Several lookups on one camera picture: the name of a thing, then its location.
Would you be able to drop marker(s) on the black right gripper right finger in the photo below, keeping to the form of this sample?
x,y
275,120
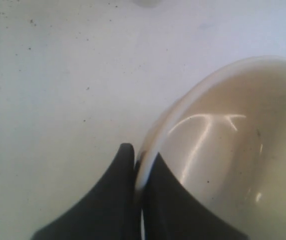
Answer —
x,y
171,212

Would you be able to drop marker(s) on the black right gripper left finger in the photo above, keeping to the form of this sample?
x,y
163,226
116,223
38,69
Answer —
x,y
106,212

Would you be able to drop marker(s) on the cream ceramic bowl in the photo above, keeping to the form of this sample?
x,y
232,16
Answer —
x,y
225,142

